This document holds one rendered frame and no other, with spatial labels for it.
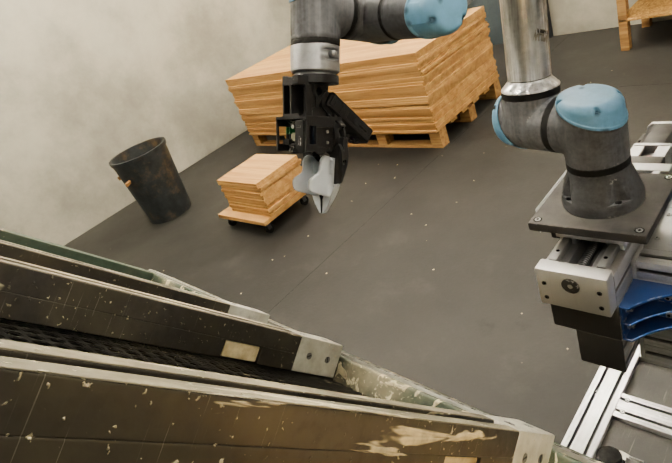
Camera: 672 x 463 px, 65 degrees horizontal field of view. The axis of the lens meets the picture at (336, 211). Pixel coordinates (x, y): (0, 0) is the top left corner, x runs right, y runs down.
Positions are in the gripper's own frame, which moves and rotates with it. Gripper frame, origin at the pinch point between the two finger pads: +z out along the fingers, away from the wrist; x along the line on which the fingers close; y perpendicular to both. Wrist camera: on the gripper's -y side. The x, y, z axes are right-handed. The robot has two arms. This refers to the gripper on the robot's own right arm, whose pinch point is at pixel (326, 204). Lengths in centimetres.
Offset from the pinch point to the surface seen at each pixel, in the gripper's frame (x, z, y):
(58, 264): -43, 12, 28
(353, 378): -10.3, 38.7, -17.2
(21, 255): -43, 10, 34
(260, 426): 30.2, 11.4, 35.4
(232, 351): -16.1, 27.1, 8.1
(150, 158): -373, 6, -145
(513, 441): 30.8, 29.7, -5.3
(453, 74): -176, -59, -302
